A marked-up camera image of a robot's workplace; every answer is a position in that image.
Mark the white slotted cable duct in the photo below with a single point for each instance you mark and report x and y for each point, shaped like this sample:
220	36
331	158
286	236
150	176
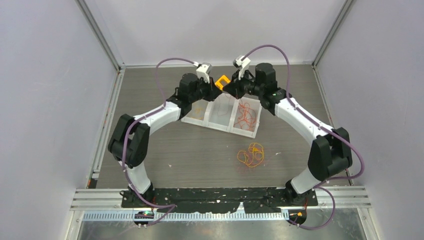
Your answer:
148	215

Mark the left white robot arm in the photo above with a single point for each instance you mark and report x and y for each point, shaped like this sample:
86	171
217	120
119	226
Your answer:
130	138

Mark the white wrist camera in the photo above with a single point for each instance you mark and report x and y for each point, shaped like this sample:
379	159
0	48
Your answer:
203	70
242	63

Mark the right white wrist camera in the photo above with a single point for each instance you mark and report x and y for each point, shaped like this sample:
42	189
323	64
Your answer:
242	63

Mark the yellow triangular plastic piece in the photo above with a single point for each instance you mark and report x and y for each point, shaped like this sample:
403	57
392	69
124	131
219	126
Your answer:
222	82

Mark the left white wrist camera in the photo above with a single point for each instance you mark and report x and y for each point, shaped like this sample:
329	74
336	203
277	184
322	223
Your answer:
203	70

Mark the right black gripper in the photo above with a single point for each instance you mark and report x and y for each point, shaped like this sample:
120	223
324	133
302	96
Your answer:
235	88

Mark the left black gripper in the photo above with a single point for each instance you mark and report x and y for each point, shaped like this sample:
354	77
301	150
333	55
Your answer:
213	91

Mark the white three-compartment tray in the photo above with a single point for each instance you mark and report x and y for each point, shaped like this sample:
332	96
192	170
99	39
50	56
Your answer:
227	114

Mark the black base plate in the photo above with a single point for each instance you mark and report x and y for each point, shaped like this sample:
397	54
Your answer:
227	199

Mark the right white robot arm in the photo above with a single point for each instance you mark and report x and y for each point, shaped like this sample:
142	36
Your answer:
329	152

